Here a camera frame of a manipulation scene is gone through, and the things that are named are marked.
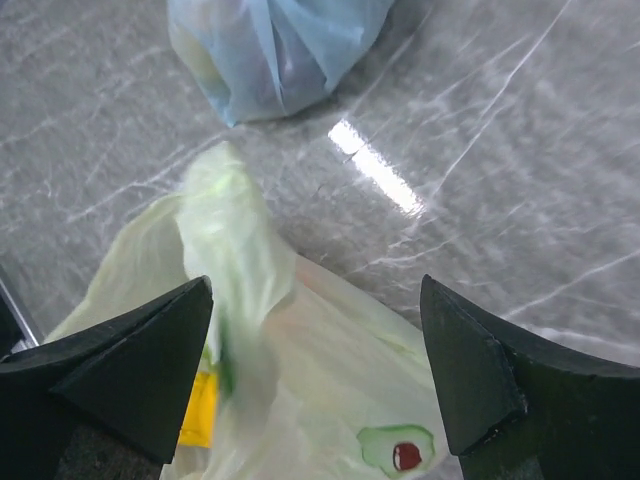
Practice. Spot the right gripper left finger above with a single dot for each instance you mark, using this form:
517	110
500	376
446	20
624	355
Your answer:
107	402

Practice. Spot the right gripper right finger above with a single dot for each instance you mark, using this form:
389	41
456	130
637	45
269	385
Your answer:
518	406

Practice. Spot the yellow fake lemon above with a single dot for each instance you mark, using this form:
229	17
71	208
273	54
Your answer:
198	424

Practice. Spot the light green plastic bag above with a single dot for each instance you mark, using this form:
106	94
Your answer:
316	379

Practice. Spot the blue tied plastic bag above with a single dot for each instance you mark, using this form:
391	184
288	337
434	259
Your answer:
264	60

